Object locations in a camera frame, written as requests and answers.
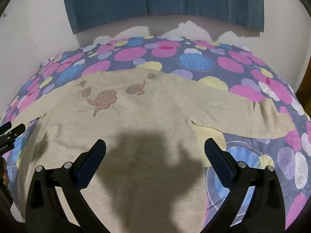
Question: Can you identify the beige embroidered sweater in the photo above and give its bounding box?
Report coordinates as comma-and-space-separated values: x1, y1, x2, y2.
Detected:
13, 68, 295, 233

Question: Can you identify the person's left hand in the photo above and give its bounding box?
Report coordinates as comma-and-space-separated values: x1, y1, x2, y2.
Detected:
1, 159, 10, 186

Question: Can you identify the wooden door frame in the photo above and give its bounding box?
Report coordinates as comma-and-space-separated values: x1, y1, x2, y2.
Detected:
295, 51, 311, 95

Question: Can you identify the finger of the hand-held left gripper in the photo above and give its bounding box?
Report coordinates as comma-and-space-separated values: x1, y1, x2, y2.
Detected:
0, 122, 12, 135
0, 124, 26, 144

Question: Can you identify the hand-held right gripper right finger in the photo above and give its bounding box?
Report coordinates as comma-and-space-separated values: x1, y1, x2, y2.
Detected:
204, 138, 285, 233

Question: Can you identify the dotted purple bedsheet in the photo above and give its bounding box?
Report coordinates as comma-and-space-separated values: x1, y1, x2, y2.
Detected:
0, 36, 311, 229

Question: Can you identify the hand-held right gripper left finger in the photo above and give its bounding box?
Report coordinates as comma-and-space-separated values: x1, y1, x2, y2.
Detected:
25, 139, 107, 233

